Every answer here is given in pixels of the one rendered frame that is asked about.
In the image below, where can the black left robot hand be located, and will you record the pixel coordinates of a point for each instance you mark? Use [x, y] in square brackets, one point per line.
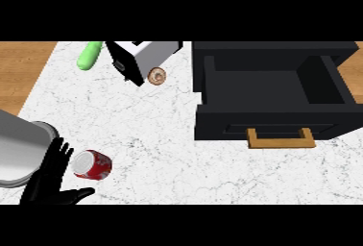
[49, 179]

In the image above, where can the red can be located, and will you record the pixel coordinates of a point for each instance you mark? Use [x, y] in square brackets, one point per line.
[95, 165]

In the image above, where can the black open drawer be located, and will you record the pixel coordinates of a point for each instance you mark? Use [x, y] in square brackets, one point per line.
[274, 105]

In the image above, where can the green cucumber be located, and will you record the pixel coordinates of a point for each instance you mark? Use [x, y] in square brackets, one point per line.
[89, 56]

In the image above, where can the brown donut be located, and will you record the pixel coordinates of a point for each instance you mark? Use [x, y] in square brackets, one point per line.
[157, 76]

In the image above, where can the white and black toaster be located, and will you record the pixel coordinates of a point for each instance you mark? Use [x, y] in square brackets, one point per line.
[142, 59]

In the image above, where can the black cabinet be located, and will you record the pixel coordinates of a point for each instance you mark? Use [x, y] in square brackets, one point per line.
[265, 53]

